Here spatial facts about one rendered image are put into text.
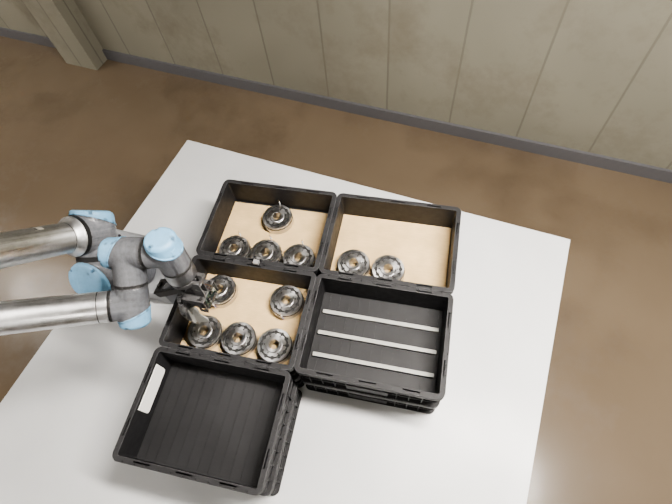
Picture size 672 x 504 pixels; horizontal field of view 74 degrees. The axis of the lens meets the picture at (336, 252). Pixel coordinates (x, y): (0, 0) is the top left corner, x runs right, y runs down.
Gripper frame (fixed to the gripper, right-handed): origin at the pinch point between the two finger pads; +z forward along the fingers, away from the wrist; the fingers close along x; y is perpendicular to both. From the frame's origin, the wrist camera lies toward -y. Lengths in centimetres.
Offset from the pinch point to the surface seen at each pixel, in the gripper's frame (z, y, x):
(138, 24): 31, -150, 211
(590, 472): 96, 140, 6
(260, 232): 6.8, 4.4, 36.2
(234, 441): 14.9, 17.9, -28.5
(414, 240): 7, 57, 42
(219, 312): 10.4, 0.6, 5.7
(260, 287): 9.2, 10.9, 16.4
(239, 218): 6.1, -4.8, 40.5
